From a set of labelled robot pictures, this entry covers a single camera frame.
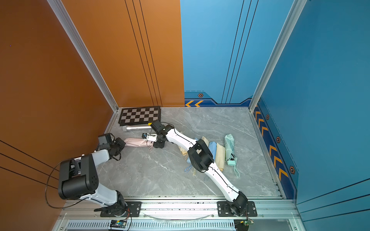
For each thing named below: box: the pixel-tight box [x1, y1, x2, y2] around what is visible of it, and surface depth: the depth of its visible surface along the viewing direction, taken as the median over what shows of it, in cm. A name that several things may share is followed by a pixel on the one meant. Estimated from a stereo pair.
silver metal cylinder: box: [122, 124, 152, 132], surface depth 107 cm
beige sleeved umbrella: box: [215, 142, 226, 172], surface depth 93 cm
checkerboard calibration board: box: [118, 105, 161, 127], surface depth 114 cm
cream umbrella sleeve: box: [178, 145, 188, 160], surface depth 94 cm
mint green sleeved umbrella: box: [224, 133, 239, 178], surface depth 92 cm
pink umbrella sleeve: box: [123, 137, 154, 152], surface depth 96 cm
